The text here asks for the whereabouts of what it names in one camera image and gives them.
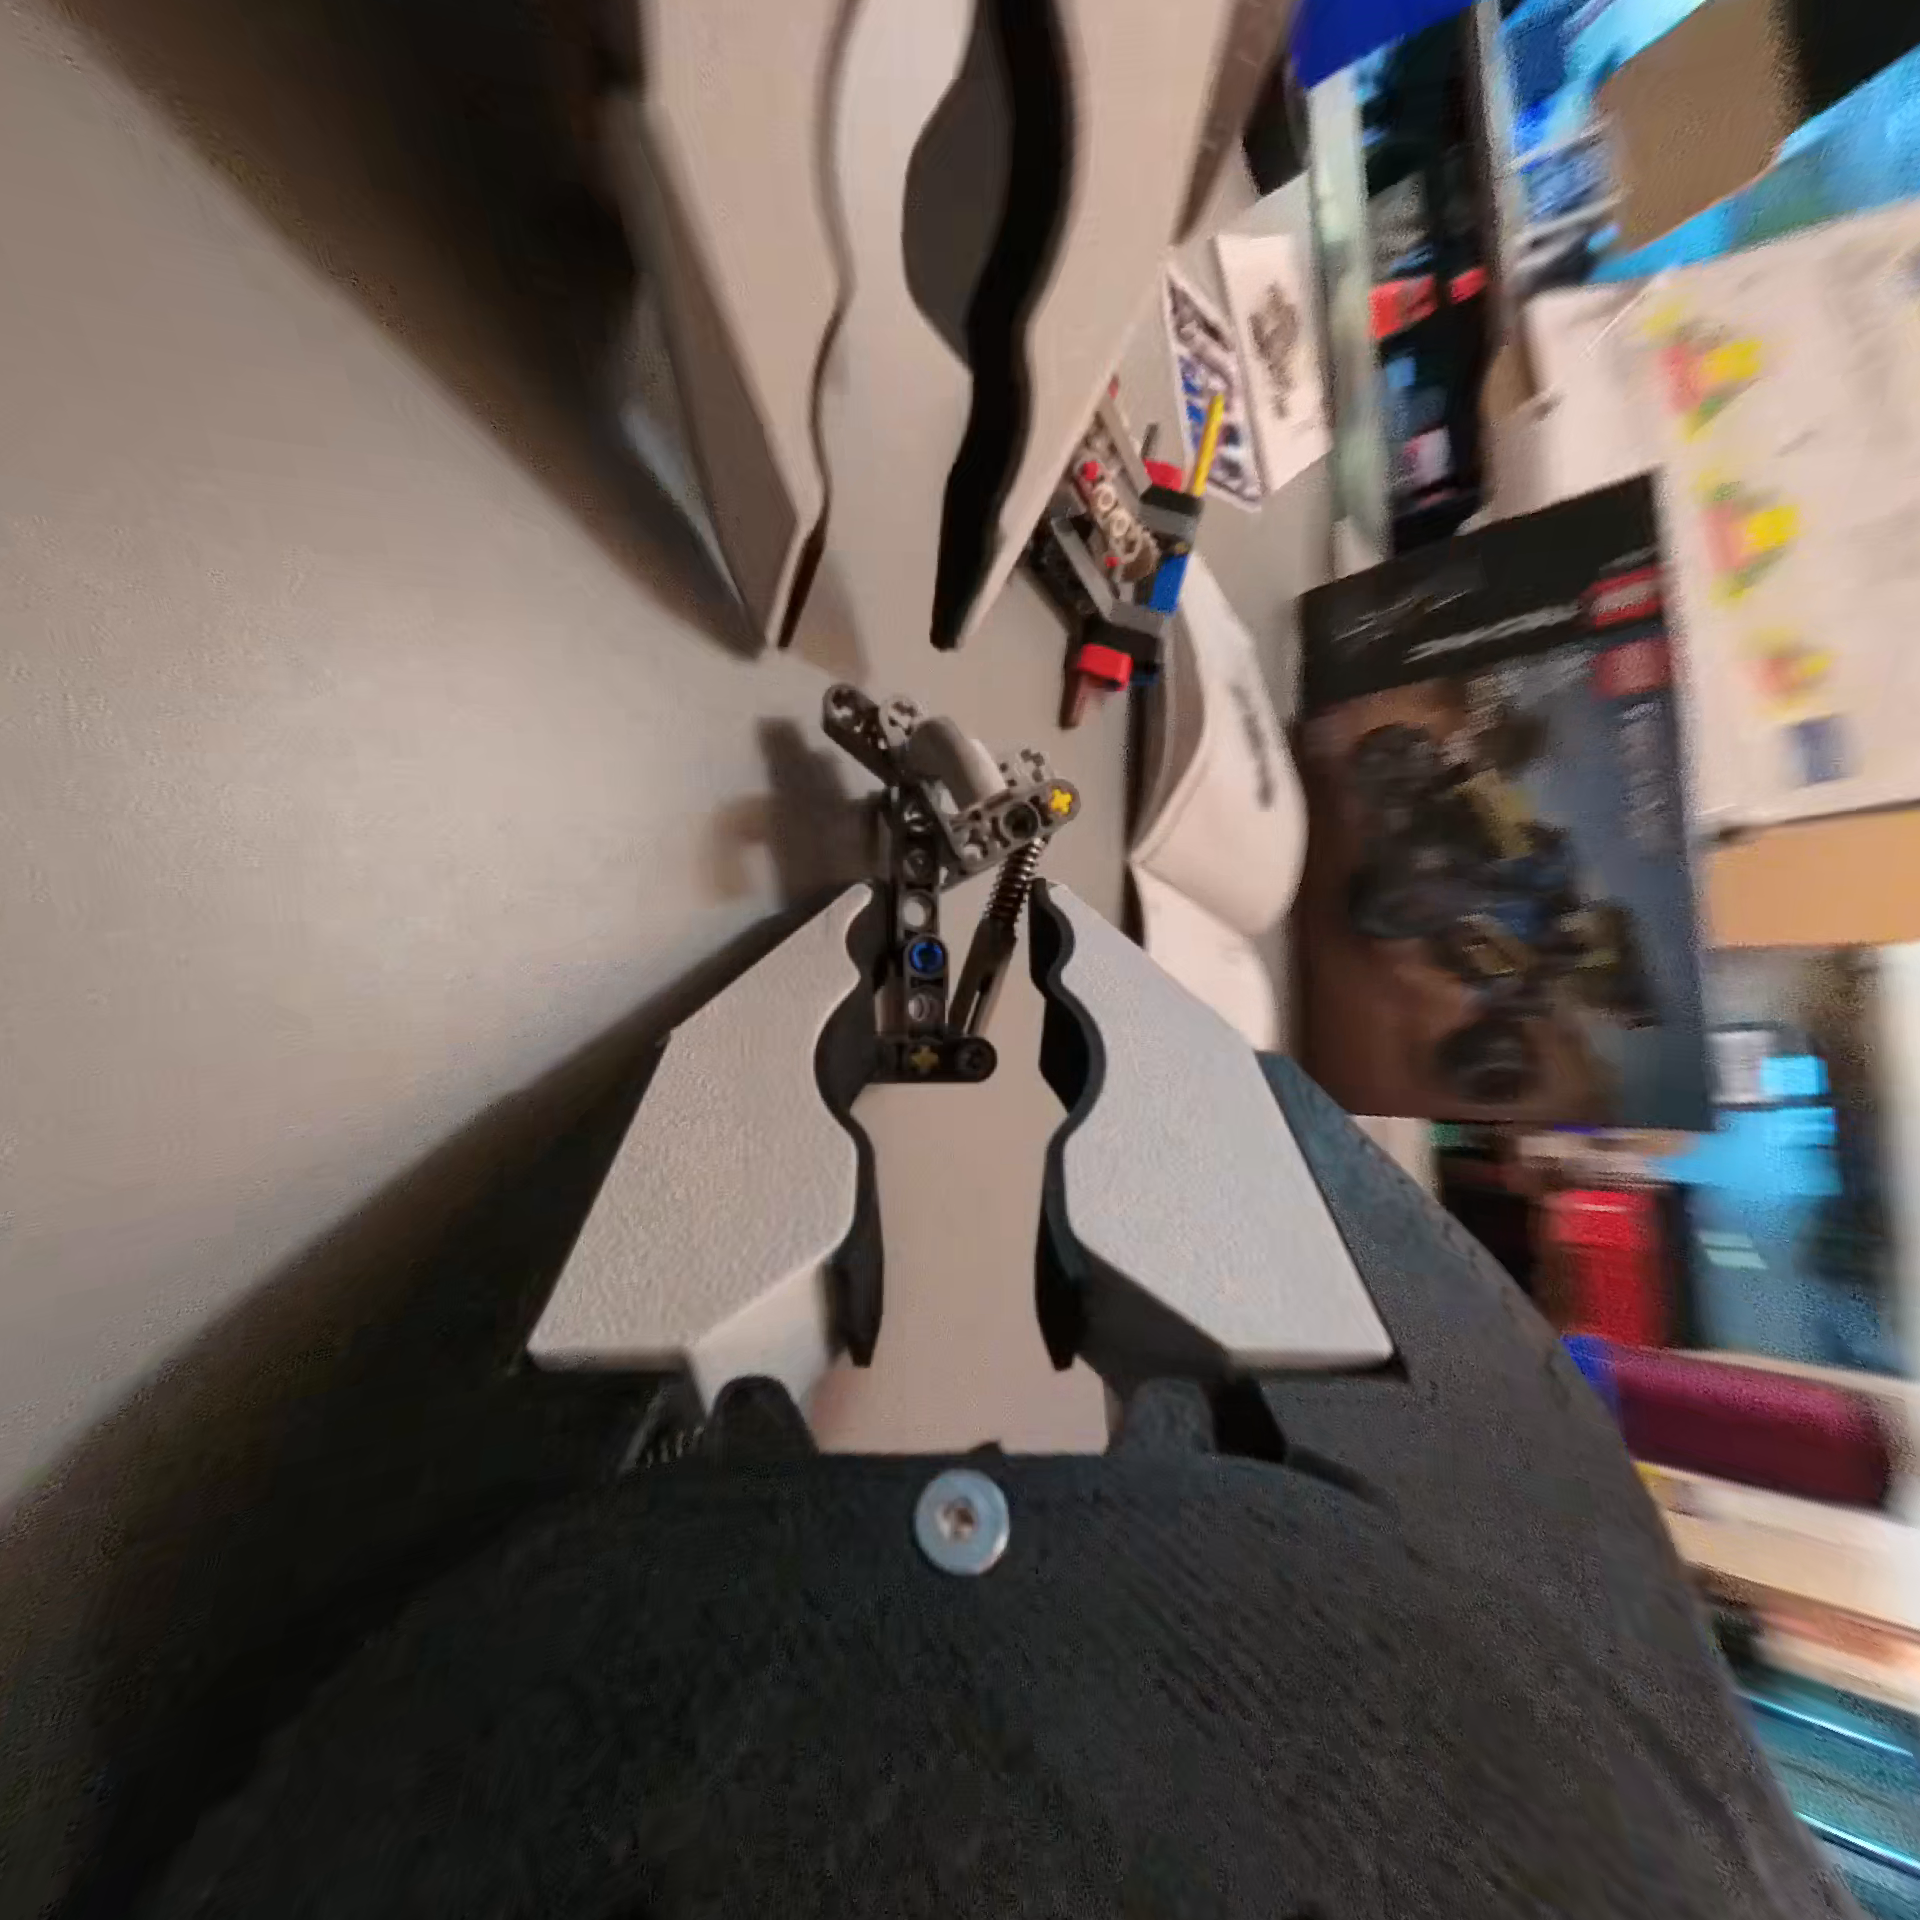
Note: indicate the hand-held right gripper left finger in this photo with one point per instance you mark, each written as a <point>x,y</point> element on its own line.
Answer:
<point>703,1201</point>

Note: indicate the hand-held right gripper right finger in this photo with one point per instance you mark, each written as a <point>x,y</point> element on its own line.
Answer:
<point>1214,1201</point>

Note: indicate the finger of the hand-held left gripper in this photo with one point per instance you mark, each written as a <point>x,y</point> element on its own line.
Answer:
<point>748,226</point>
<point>1109,226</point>

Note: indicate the grey lego suspension assembly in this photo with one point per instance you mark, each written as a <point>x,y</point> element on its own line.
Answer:
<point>918,915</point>

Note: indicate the lego sticker sheet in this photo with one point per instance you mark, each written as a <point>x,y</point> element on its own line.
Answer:
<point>1207,375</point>

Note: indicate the yellow lego axle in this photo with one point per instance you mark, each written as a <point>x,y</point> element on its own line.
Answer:
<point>1207,441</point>

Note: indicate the multicolour lego chassis assembly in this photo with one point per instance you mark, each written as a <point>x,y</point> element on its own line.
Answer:
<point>1117,568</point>

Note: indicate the lego instruction booklet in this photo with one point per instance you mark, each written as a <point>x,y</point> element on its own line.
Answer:
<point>1230,780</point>

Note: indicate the lego set box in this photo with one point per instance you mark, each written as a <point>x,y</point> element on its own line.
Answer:
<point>1501,838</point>

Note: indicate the blue plastic storage bin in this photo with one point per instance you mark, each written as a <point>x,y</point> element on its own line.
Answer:
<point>1382,37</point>

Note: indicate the white printed leaflet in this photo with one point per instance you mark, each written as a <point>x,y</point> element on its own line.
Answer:
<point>1276,344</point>

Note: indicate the dark printed box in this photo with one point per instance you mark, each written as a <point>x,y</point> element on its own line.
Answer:
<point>1411,299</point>

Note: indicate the red container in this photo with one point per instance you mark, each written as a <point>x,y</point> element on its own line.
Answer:
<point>1605,1267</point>

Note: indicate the brown cardboard flap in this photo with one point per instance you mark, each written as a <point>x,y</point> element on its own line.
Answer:
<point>1695,136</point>

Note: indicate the maroon bottle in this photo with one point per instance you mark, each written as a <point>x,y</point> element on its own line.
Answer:
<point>1753,1427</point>

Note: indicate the white instruction sheet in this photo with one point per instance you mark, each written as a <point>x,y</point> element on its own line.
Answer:
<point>1798,525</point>

